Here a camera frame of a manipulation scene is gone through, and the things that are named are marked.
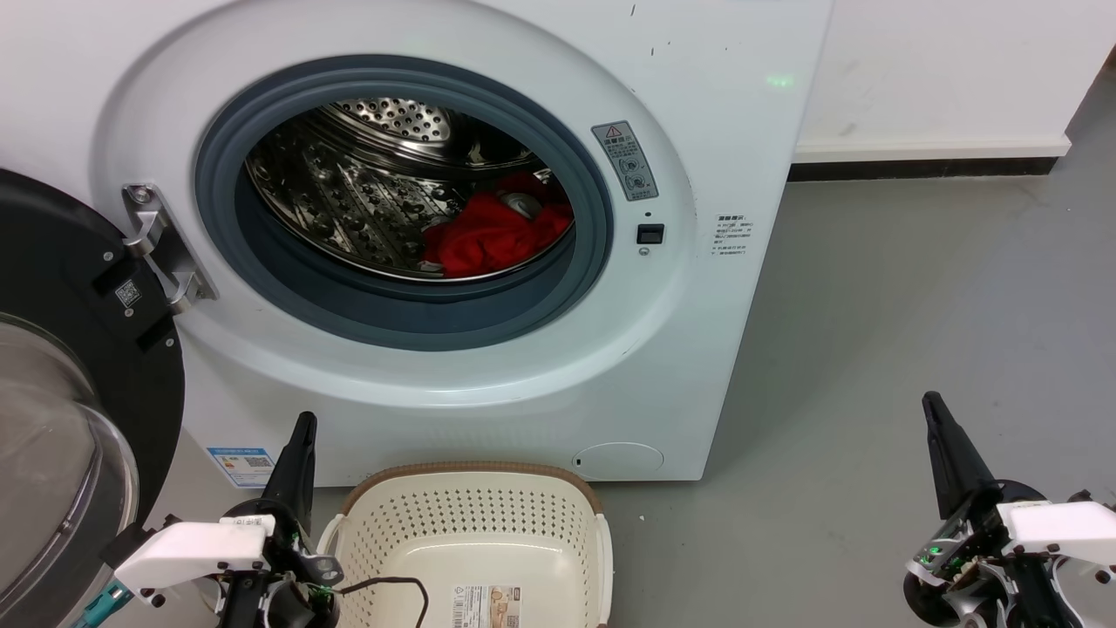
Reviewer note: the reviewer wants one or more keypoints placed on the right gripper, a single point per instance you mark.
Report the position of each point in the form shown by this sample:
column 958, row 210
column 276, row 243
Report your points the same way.
column 968, row 567

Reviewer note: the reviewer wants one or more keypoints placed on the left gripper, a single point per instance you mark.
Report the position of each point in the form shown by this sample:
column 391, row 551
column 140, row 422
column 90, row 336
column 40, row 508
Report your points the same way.
column 292, row 584

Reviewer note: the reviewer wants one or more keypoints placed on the cream perforated laundry basket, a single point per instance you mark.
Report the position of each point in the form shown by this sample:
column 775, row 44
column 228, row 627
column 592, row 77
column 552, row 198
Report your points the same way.
column 471, row 541

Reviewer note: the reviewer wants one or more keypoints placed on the stainless steel washing machine drum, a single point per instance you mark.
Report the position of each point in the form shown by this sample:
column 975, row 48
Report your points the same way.
column 357, row 192

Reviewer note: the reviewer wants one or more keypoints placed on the red garment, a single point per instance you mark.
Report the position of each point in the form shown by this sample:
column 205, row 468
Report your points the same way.
column 493, row 235

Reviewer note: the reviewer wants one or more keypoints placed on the black washer door with glass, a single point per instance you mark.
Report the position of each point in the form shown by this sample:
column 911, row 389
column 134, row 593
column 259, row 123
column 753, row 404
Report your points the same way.
column 52, row 279

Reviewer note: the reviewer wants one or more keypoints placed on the blue energy label sticker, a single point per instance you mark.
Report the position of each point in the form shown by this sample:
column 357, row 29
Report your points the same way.
column 243, row 467

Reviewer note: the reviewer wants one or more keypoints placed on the grey rubber door gasket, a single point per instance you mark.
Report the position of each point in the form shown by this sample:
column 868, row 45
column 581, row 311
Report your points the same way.
column 410, row 310

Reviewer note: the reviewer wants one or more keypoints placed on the paper label with barcode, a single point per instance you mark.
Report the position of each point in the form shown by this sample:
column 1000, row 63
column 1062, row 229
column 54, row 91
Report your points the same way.
column 486, row 607

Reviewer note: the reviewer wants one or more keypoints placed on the teal connector piece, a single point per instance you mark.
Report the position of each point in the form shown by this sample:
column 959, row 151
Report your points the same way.
column 100, row 606

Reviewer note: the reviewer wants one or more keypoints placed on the white QR code sticker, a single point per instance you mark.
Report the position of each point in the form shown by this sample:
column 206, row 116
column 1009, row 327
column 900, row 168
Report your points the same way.
column 128, row 293

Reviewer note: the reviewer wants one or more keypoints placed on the silver metal door hinge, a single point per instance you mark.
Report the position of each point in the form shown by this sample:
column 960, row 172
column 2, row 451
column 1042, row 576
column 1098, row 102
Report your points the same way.
column 162, row 246

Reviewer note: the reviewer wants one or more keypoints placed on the white front-load washing machine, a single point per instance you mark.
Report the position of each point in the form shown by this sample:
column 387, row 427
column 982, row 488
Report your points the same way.
column 715, row 349

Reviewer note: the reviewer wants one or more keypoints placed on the white and black baseboard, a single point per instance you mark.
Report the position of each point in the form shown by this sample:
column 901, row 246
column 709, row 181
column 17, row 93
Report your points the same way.
column 924, row 157

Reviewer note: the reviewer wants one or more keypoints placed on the round white filter cover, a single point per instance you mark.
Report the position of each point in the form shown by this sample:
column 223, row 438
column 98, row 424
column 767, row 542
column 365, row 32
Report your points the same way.
column 617, row 460

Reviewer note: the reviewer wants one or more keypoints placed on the small printed text label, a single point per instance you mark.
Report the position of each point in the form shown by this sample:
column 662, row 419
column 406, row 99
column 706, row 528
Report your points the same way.
column 734, row 236

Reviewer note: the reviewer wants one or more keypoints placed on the black door latch socket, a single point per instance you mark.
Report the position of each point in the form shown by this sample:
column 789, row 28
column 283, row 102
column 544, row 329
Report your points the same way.
column 649, row 234

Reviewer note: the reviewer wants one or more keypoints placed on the grey warning sticker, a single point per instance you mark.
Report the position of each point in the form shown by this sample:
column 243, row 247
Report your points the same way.
column 625, row 160

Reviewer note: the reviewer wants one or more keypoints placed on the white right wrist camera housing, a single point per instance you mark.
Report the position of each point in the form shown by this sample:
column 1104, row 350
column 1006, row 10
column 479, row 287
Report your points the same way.
column 1059, row 528

